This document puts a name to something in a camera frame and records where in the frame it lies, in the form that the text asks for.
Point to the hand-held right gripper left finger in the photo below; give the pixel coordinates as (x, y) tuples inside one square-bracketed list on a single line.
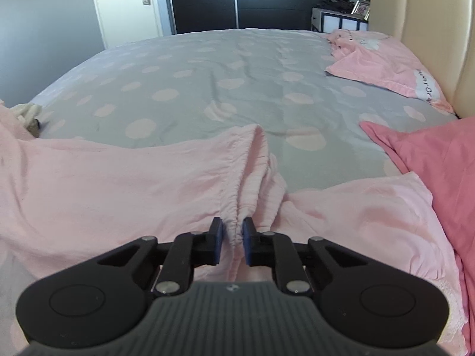
[(219, 237)]

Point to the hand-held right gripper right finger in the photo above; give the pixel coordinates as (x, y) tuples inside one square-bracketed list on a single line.
[(248, 241)]

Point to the light pink garment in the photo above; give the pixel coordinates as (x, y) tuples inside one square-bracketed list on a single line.
[(111, 185)]

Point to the folded pink lace garment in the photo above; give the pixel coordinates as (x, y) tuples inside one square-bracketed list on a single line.
[(371, 222)]

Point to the dark pink pillow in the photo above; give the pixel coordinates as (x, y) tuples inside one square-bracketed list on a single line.
[(438, 163)]

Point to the pink dotted cloth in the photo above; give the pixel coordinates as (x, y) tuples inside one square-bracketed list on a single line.
[(339, 42)]

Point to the pink printed pillow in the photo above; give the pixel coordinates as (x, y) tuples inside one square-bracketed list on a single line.
[(382, 66)]

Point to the black sliding wardrobe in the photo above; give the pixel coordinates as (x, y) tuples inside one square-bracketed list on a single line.
[(207, 7)]

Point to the white garment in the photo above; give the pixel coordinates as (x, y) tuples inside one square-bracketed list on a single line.
[(26, 111)]

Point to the white and dark nightstand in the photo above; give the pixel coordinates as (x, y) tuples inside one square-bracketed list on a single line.
[(334, 22)]

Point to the white door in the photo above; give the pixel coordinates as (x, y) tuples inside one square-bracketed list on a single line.
[(118, 11)]

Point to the dark bag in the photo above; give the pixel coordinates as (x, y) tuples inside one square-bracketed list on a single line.
[(337, 3)]

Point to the beige padded headboard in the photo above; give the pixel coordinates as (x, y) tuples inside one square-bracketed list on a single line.
[(434, 26)]

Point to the photo frame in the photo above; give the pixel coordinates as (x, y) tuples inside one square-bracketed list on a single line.
[(360, 10)]

